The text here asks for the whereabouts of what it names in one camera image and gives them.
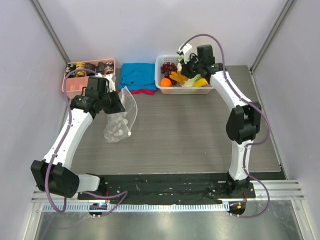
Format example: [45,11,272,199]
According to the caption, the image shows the dark brown roll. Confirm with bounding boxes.
[85,62,96,76]

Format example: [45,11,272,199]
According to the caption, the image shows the red grape bunch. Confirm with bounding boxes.
[160,62,177,75]

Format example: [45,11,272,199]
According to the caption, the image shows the pink floral roll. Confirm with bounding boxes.
[105,61,115,75]

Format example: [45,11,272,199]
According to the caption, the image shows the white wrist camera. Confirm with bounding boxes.
[177,43,193,63]
[96,73,116,93]

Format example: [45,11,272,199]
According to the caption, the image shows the orange fruit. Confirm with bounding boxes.
[160,77,173,87]

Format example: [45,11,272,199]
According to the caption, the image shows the white plastic basket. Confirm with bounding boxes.
[154,54,215,95]

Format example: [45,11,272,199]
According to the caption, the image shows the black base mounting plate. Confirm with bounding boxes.
[77,172,257,206]

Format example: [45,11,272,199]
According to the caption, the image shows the pink divided storage box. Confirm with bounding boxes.
[65,58,116,99]

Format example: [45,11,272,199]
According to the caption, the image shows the black roll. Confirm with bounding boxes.
[96,61,106,75]

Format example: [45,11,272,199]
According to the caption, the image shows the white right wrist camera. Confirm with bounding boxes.
[177,43,193,63]

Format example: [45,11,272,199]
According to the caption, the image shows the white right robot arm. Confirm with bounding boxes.
[178,43,261,198]

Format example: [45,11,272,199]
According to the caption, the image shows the blue folded cloth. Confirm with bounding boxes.
[118,63,157,92]

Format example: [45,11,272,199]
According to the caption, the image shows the magenta folded cloth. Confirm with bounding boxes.
[129,89,156,96]

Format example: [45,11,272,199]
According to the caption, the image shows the clear zip top bag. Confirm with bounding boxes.
[103,86,138,143]

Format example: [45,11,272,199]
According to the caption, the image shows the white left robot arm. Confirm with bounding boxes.
[30,74,125,200]

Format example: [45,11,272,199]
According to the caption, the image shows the yellow striped roll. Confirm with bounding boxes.
[76,61,86,78]

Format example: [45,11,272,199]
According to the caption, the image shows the dark floral sushi roll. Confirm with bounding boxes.
[64,63,76,78]

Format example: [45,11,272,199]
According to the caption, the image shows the white slotted cable duct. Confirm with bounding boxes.
[42,202,231,213]

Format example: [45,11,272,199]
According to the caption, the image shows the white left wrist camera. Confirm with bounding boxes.
[96,73,116,93]

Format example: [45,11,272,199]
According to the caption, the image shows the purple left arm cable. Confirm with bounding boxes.
[44,69,102,214]

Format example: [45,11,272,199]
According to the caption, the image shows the orange ginger root toy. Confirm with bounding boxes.
[169,71,189,85]

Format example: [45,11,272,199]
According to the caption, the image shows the yellow banana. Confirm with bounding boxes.
[193,78,208,88]

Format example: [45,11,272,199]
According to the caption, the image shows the green lettuce leaf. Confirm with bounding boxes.
[189,74,202,82]

